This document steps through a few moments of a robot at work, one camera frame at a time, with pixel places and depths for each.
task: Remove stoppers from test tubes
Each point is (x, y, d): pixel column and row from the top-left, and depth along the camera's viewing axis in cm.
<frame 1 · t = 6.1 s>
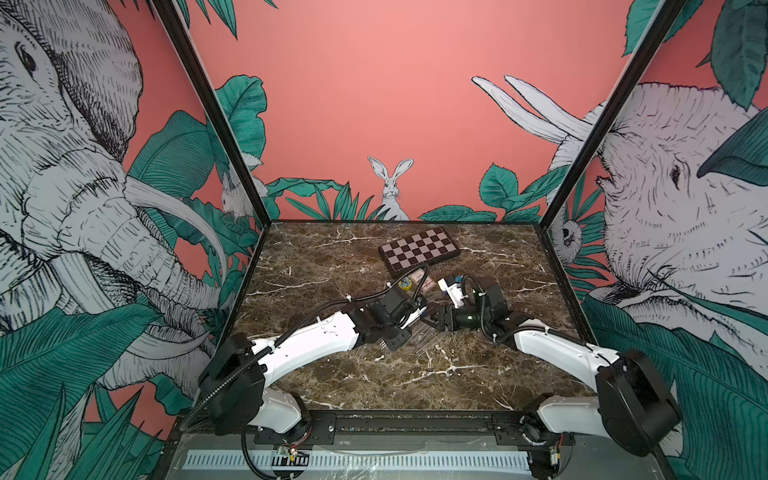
left hand: (403, 323, 81), fingers closed
right hand: (424, 315, 80), fingers open
folding chess board: (403, 256, 109), point 3 cm above the table

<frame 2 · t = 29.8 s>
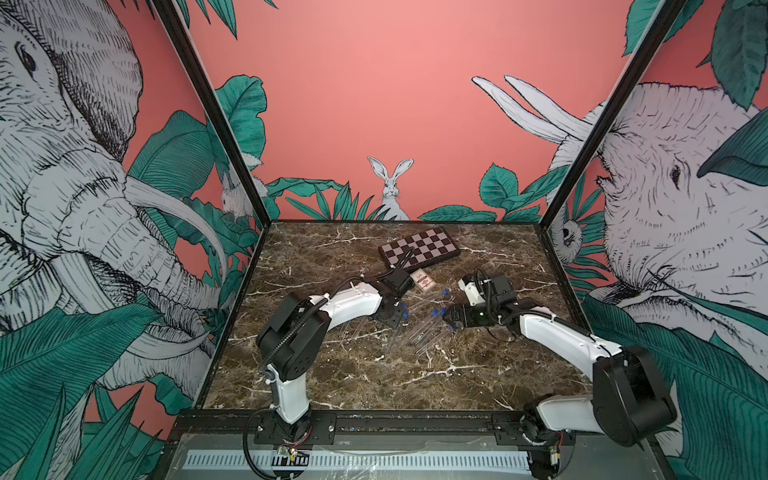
left hand: (391, 311, 92), fingers open
right hand: (452, 310, 87), fingers open
the named things where they were.

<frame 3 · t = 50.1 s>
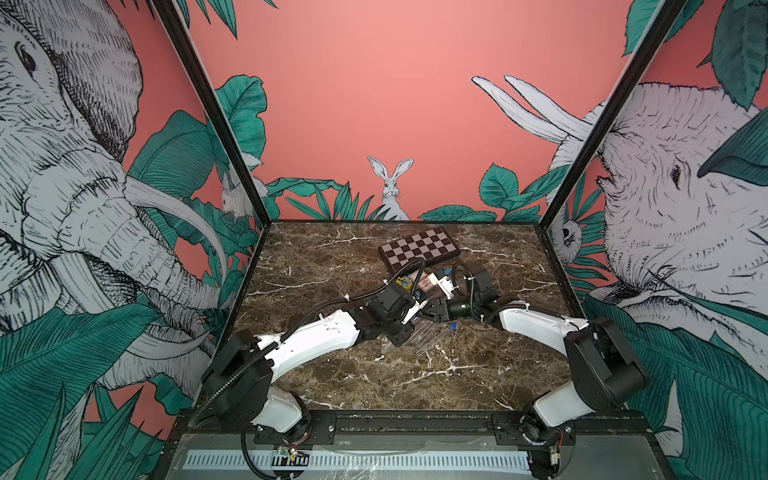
left hand: (410, 321, 82), fingers closed
right hand: (419, 310, 82), fingers open
the named things where they were.

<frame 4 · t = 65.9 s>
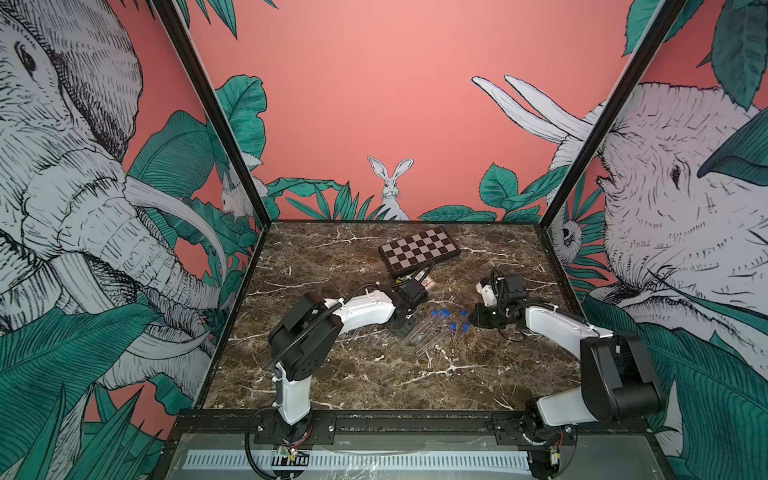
left hand: (401, 321, 92), fingers closed
right hand: (467, 312, 91), fingers closed
the named things where they were.

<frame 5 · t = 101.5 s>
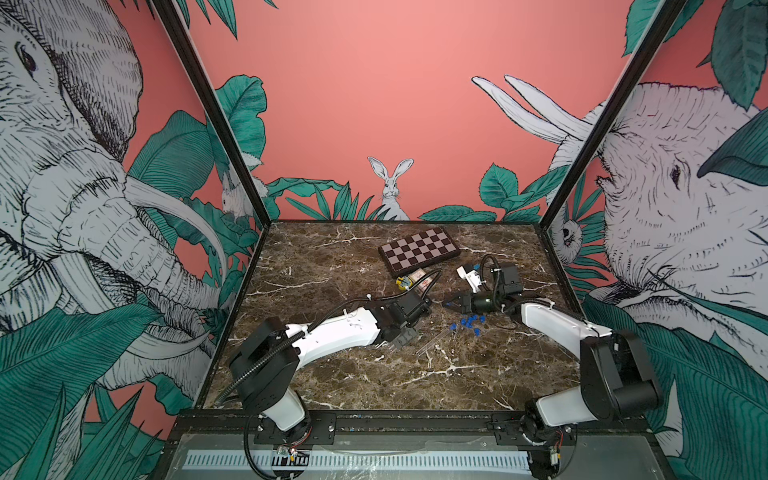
left hand: (403, 321, 85), fingers closed
right hand: (444, 300, 84), fingers closed
the named things where they were.

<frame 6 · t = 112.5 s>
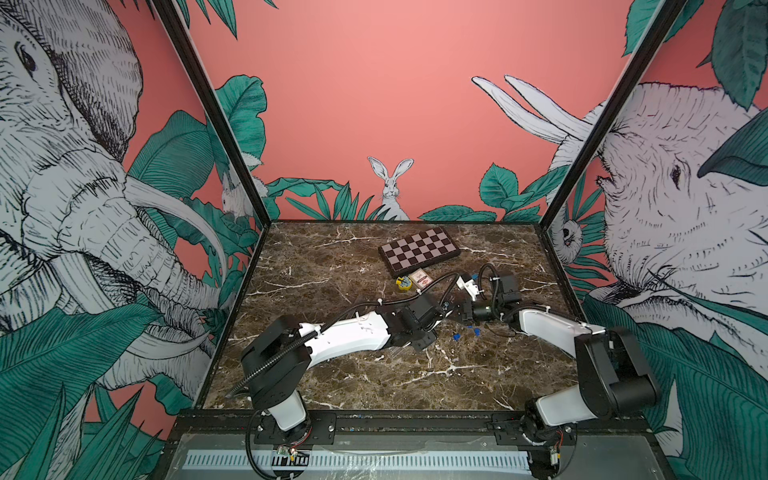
left hand: (426, 323, 84), fingers closed
right hand: (442, 310, 83), fingers closed
loose blue stopper 4: (456, 336, 92), on the table
the other named things where they were.

